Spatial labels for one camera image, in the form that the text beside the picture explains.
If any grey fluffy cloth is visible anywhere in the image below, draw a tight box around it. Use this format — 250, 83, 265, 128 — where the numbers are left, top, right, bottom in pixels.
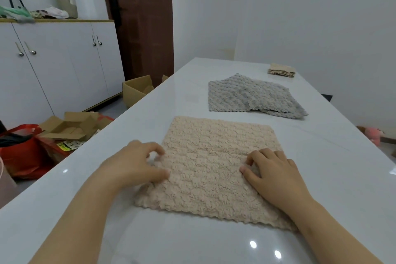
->
207, 73, 309, 120

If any small open cardboard box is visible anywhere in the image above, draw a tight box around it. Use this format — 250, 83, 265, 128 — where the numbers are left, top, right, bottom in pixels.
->
123, 74, 169, 108

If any stack of folded beige cloths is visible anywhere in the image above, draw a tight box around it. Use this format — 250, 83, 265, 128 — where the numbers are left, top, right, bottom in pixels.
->
267, 63, 296, 79

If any green plastic bag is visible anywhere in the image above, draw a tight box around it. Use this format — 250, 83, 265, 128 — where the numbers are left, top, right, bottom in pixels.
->
0, 5, 36, 24

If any white patterned bag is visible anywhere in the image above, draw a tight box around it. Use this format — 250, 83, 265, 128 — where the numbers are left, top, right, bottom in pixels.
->
29, 5, 69, 20

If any pink plush toy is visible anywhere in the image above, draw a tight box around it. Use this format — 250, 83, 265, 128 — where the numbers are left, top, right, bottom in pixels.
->
356, 125, 386, 147

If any black door handle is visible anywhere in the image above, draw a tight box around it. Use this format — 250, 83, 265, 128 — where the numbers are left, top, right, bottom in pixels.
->
110, 0, 123, 28

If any beige tote bag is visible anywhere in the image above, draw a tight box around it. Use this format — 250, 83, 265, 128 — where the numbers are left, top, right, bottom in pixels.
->
52, 0, 78, 19

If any flat open cardboard box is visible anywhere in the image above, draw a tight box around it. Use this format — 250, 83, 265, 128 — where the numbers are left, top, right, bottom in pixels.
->
37, 111, 107, 143

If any white cabinet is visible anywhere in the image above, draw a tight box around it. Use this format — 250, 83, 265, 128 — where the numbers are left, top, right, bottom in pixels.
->
0, 19, 126, 132

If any yellow printed leaflet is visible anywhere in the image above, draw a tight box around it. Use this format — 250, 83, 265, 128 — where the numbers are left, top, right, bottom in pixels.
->
57, 140, 86, 152

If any brown wooden door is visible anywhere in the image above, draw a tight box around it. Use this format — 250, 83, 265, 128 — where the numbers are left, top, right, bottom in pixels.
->
98, 0, 174, 88

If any person's right hand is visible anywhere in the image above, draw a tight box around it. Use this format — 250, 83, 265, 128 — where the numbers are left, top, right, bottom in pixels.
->
239, 148, 314, 212

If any beige fluffy cloth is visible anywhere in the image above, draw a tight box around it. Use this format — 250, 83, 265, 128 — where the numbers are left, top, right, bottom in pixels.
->
134, 115, 299, 232

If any person's left hand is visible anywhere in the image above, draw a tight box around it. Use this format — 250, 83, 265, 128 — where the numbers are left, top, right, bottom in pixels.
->
99, 140, 171, 194

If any person's left forearm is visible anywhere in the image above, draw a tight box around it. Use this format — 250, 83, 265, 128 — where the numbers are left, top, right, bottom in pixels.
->
29, 165, 125, 264

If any person's right forearm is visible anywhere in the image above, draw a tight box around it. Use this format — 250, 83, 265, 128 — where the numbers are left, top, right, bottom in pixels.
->
290, 197, 386, 264

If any red shopping bag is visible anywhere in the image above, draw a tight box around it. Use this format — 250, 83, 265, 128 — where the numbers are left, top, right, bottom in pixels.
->
0, 124, 55, 180

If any red cardboard box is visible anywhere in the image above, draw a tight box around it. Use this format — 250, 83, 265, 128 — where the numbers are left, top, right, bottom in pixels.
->
37, 113, 115, 165

